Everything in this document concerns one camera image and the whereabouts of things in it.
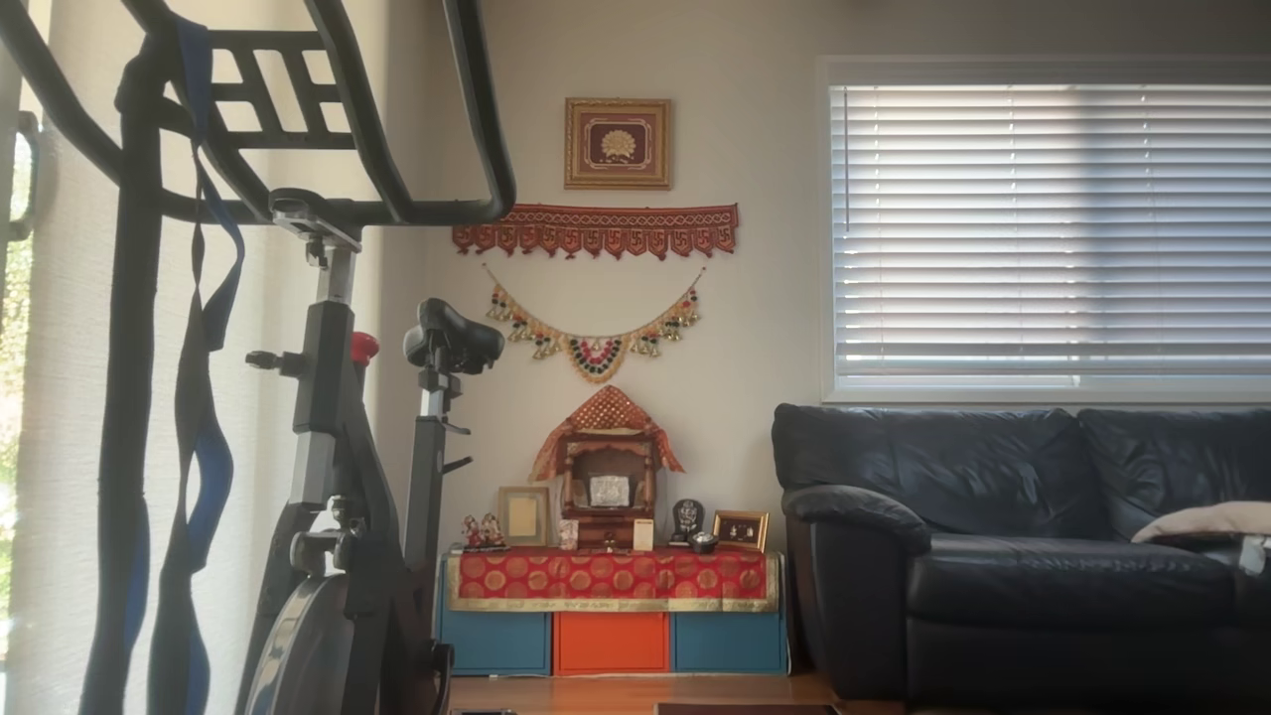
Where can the wooden shrine with red canopy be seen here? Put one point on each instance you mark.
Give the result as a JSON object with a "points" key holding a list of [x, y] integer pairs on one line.
{"points": [[608, 467]]}

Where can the dark idol statue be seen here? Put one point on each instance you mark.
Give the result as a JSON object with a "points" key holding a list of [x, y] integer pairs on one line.
{"points": [[687, 516]]}

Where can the small cream card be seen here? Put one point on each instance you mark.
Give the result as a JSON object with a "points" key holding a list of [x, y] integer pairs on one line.
{"points": [[643, 534]]}

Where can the small white photo card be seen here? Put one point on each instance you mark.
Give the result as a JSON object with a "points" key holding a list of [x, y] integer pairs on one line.
{"points": [[568, 535]]}

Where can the small dark bowl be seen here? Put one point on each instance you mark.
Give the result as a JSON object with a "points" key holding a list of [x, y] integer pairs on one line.
{"points": [[702, 542]]}

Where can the red gold patterned cloth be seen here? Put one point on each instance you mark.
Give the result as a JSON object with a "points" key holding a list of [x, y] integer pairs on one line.
{"points": [[606, 578]]}

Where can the small deity figurine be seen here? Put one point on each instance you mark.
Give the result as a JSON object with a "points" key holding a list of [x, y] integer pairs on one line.
{"points": [[470, 533], [494, 532]]}

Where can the orange storage cube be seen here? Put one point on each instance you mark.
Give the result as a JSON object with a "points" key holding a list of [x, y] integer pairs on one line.
{"points": [[611, 643]]}

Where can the blue storage cube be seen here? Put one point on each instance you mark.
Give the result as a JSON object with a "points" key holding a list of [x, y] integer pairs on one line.
{"points": [[728, 642], [494, 643]]}

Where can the black exercise bike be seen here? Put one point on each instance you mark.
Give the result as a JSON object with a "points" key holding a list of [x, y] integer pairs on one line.
{"points": [[328, 397]]}

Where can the black leather sofa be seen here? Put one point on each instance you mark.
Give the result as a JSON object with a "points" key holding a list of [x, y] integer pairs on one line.
{"points": [[993, 576]]}

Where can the white horizontal window blind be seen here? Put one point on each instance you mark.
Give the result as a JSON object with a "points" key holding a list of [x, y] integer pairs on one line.
{"points": [[1043, 228]]}

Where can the pale window curtain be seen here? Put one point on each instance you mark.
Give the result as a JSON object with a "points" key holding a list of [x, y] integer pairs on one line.
{"points": [[60, 397]]}

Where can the beige cushion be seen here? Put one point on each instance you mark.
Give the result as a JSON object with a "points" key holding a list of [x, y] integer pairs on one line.
{"points": [[1211, 519]]}

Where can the small grey cloth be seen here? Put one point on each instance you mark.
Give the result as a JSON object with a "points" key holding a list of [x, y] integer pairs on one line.
{"points": [[1253, 554]]}

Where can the beaded garland wall hanging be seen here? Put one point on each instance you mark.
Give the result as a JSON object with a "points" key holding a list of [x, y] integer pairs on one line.
{"points": [[594, 357]]}

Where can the red embroidered wall hanging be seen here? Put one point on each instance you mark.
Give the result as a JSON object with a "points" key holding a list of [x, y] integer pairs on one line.
{"points": [[596, 223]]}

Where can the pale wooden picture frame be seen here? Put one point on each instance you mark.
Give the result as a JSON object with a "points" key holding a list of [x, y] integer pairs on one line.
{"points": [[523, 516]]}

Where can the gold photo frame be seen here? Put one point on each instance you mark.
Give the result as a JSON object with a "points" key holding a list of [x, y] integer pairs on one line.
{"points": [[740, 531]]}

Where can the gold framed wall picture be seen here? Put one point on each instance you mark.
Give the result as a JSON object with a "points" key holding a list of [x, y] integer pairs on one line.
{"points": [[618, 144]]}

